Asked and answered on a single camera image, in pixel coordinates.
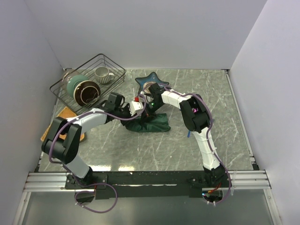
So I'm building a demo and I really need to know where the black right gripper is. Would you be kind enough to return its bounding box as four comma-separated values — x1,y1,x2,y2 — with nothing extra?
140,100,164,126

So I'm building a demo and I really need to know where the dark green cloth napkin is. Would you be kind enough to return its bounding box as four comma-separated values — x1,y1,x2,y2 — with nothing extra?
121,113,171,133

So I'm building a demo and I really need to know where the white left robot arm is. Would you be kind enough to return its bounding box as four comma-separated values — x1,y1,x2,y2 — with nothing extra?
41,92,136,188

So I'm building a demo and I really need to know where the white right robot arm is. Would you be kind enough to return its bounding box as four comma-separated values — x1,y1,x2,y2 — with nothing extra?
142,83,220,171

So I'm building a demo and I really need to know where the blue star-shaped ceramic dish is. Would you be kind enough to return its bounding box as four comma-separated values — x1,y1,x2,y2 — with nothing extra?
135,72,169,94

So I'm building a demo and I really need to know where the dark brown ceramic bowl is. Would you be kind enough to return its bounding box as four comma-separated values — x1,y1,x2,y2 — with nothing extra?
73,80,101,106

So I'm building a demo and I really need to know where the striped grey ceramic mug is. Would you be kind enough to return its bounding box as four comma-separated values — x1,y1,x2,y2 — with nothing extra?
94,67,115,85

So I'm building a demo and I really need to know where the green ceramic bowl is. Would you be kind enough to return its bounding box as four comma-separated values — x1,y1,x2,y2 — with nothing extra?
67,74,88,97

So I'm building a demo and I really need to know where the clear glass jar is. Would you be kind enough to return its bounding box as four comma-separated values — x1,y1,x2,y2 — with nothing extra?
60,68,77,92

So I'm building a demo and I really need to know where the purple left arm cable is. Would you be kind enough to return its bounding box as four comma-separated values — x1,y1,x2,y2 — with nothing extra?
48,93,147,214

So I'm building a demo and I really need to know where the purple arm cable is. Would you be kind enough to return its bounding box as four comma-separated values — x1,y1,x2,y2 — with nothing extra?
142,82,233,208
48,93,147,214

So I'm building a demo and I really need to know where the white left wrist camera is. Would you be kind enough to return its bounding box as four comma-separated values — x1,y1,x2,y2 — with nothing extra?
129,97,143,116

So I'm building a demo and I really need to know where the black wire dish rack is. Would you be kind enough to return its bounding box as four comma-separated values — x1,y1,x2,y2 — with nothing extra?
50,53,126,115

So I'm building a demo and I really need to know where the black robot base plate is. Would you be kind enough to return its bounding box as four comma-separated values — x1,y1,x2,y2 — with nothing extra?
65,171,231,200

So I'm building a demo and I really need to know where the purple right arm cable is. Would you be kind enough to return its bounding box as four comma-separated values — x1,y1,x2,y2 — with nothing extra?
142,82,233,208

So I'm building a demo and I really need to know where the aluminium frame rail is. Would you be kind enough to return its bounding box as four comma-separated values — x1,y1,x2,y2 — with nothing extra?
229,170,271,190

